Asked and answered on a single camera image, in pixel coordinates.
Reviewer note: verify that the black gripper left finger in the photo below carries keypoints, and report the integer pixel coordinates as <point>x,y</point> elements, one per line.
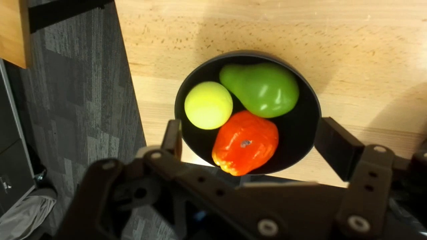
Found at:
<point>194,202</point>

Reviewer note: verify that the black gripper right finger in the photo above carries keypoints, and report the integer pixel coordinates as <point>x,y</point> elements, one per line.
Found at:
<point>386,194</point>

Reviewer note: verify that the red orange toy pepper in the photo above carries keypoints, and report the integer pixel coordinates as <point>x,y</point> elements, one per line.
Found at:
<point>245,143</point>

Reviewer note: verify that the yellow green toy apple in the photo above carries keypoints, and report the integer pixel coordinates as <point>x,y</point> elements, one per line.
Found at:
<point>209,106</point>

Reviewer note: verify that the green toy lime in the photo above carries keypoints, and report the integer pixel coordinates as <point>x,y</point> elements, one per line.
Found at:
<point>265,90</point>

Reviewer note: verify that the black bowl with pepper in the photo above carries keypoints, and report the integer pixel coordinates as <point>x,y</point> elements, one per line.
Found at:
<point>297,129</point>

